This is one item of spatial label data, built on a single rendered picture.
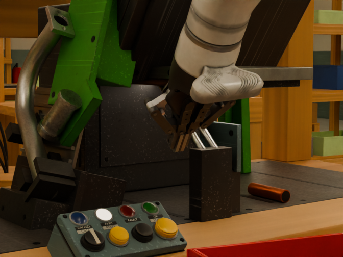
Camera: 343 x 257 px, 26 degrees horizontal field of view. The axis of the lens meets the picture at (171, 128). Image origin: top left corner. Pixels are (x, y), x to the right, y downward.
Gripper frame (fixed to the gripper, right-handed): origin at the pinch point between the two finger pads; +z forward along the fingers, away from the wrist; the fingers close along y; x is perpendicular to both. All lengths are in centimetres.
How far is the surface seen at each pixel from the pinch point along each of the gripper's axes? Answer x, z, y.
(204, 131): -7.2, 8.1, -9.5
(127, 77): -17.5, 4.6, 0.1
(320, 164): -30, 54, -65
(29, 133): -16.8, 13.5, 15.0
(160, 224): 11.6, 2.1, 7.0
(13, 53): -786, 683, -224
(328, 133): -305, 393, -389
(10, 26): -58, 26, 7
